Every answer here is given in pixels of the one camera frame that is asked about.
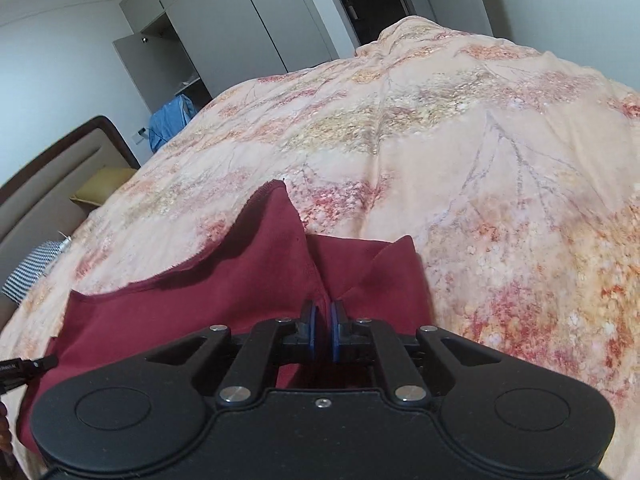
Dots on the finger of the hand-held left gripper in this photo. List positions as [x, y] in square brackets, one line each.
[25, 369]

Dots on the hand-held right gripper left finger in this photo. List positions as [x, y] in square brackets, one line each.
[310, 332]

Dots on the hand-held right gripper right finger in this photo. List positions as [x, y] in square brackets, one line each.
[337, 332]

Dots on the dark red long-sleeve shirt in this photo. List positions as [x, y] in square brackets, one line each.
[200, 300]

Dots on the houndstooth pillow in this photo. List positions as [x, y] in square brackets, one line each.
[35, 267]

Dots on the beige padded bed headboard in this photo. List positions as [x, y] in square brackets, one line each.
[50, 180]

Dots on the olive yellow pillow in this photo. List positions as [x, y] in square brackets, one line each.
[102, 185]

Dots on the floral peach duvet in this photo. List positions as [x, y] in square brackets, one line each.
[450, 160]

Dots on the blue garment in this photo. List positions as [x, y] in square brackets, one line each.
[170, 122]

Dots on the grey built-in wardrobe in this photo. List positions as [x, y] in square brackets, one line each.
[240, 20]

